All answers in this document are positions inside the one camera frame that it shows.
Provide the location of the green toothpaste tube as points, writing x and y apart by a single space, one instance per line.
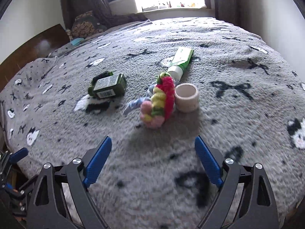
180 62

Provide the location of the green bottle with barcode label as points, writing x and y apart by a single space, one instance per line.
111 86

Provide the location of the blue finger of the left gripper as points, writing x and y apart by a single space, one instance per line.
8 158

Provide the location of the teal cloth item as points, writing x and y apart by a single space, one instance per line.
76 41

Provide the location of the white storage box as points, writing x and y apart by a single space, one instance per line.
123 7

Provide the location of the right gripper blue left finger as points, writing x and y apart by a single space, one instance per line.
48 208

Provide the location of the grey patterned pillow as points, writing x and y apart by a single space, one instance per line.
26 80

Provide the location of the dark brown right curtain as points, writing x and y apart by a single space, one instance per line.
225 0

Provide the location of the grey patterned fleece bed blanket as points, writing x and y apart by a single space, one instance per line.
174 123

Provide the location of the dark wooden headboard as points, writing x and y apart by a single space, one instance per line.
37 47

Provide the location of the brown floral cushion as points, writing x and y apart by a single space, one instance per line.
86 25

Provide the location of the colourful crochet flower bouquet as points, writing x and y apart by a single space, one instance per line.
157 111

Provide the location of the blue plastic wrapper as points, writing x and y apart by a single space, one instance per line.
136 103

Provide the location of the white tape roll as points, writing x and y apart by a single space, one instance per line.
186 97

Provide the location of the dark brown left curtain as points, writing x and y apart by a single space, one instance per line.
101 10

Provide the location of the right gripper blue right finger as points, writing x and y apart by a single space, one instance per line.
257 207

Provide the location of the dark brown curtain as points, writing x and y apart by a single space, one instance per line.
225 0
101 10

